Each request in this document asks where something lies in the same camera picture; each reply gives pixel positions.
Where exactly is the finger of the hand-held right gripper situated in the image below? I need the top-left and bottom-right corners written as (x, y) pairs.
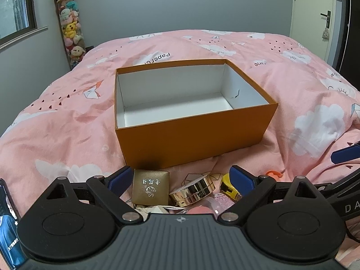
top-left (331, 141), bottom-right (360, 164)
top-left (313, 174), bottom-right (360, 200)

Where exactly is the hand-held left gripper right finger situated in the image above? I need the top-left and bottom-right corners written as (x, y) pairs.
top-left (221, 165), bottom-right (327, 227)

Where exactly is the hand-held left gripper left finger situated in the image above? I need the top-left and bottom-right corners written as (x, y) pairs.
top-left (46, 165), bottom-right (144, 224)

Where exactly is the yellow tape measure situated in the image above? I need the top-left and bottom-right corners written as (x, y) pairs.
top-left (220, 173), bottom-right (242, 201)

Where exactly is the round rose gold compact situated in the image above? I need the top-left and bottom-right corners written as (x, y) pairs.
top-left (169, 174), bottom-right (216, 207)

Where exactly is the orange cardboard box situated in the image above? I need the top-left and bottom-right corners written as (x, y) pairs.
top-left (114, 59), bottom-right (279, 172)

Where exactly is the gold square gift box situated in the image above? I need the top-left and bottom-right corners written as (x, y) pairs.
top-left (132, 169), bottom-right (170, 206)

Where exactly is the white cloth pouch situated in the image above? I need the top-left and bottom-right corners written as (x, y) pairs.
top-left (134, 204), bottom-right (186, 221)

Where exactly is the pink printed duvet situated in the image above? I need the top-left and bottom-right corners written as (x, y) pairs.
top-left (0, 29), bottom-right (360, 270)

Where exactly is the smartphone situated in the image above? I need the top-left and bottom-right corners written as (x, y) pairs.
top-left (0, 178), bottom-right (27, 270)

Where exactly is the white door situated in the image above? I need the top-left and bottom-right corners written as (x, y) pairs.
top-left (290, 0), bottom-right (342, 62)

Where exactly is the clear tube of plush toys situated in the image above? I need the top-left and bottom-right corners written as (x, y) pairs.
top-left (55, 0), bottom-right (86, 71)

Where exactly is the grey framed window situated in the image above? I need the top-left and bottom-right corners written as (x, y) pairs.
top-left (0, 0), bottom-right (50, 51)

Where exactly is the black cable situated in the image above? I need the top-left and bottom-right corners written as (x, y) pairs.
top-left (345, 224), bottom-right (360, 243)

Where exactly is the black door handle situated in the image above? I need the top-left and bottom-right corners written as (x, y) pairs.
top-left (321, 10), bottom-right (332, 30)

